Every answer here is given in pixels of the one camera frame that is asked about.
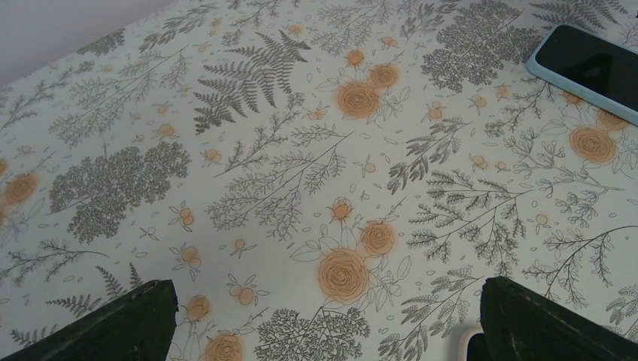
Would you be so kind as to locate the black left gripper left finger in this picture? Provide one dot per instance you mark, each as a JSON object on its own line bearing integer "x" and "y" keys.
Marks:
{"x": 138, "y": 325}

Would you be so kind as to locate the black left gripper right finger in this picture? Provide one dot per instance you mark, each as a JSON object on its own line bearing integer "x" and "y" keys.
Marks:
{"x": 520, "y": 324}

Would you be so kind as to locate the light blue phone case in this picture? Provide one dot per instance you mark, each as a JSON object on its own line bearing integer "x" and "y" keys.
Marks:
{"x": 536, "y": 70}

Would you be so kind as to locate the cream phone case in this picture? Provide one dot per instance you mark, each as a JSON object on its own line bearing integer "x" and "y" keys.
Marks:
{"x": 464, "y": 340}

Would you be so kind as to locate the floral table mat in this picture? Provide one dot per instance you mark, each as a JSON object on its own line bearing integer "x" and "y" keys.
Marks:
{"x": 321, "y": 180}

